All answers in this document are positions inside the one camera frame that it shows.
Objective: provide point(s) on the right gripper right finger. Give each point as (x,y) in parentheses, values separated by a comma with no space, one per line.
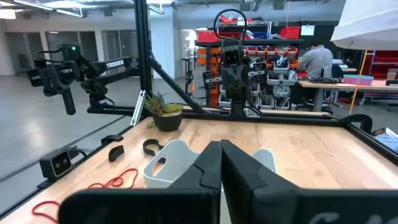
(242,180)

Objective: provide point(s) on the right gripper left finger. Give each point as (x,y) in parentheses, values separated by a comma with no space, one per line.
(205,174)

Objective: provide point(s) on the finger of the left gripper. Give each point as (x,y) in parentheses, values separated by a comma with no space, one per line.
(242,83)
(229,83)

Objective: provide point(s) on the wide black rubber band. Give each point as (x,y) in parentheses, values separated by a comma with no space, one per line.
(116,152)

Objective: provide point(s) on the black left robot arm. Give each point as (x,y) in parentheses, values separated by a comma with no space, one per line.
(237,107)

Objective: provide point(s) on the shelf rack with parts bins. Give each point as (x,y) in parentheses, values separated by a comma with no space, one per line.
(280,41)

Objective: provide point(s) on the person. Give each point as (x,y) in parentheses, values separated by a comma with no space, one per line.
(315,59)

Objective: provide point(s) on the potted green succulent plant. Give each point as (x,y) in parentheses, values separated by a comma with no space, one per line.
(168,122)

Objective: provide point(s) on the dark office chair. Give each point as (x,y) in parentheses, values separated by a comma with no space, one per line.
(337,71)

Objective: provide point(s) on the white LED light bar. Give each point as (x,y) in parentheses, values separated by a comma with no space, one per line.
(138,109)

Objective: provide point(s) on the pink and blue box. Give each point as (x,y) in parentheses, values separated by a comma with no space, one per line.
(357,81)

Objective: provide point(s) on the wooden office desk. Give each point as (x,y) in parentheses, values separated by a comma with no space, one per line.
(357,86)

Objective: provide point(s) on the red shelving unit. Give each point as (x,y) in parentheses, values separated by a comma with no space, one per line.
(385,62)

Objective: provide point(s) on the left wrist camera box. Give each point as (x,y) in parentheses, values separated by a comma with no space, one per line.
(231,57)

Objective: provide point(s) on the black aluminium table frame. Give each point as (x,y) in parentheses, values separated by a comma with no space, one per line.
(143,46)

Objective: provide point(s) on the black table-level camera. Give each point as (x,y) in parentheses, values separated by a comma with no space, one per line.
(51,165)

